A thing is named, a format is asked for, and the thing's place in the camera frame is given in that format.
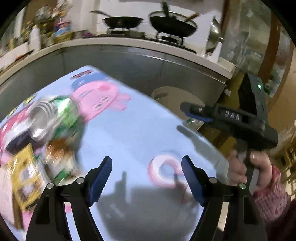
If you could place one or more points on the clear plastic bottle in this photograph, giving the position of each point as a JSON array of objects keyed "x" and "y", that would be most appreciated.
[{"x": 193, "y": 124}]

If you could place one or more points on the yellow snack wrapper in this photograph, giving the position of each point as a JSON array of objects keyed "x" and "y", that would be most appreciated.
[{"x": 26, "y": 178}]

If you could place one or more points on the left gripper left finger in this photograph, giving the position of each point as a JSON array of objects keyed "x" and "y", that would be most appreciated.
[{"x": 49, "y": 220}]

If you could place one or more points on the pink tape roll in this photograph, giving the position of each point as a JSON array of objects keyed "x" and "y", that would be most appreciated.
[{"x": 165, "y": 170}]

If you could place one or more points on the kitchen counter cabinet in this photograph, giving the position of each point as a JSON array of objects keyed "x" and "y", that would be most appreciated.
[{"x": 141, "y": 64}]

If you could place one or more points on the black gas stove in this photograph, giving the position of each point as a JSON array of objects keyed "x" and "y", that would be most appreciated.
[{"x": 159, "y": 37}]

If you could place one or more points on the cartoon pig tablecloth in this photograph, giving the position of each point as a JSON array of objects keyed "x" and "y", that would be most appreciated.
[{"x": 132, "y": 128}]

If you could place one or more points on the dark blue snack bag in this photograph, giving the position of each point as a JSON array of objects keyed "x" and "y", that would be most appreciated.
[{"x": 18, "y": 143}]

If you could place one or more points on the right hand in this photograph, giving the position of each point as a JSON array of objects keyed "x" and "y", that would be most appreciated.
[{"x": 237, "y": 170}]

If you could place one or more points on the green silver soda can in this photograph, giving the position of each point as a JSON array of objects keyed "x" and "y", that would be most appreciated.
[{"x": 54, "y": 119}]

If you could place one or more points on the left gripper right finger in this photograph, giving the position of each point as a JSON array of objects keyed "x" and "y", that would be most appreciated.
[{"x": 243, "y": 221}]

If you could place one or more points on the black wok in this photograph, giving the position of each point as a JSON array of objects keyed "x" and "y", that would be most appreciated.
[{"x": 171, "y": 23}]

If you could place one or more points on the steel pot lid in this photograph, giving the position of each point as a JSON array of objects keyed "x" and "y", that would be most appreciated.
[{"x": 215, "y": 37}]

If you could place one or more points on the orange clear food bag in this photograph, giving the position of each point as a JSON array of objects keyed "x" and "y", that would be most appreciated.
[{"x": 59, "y": 161}]

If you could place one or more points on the black frying pan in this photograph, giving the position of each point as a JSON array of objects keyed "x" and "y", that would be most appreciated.
[{"x": 125, "y": 22}]

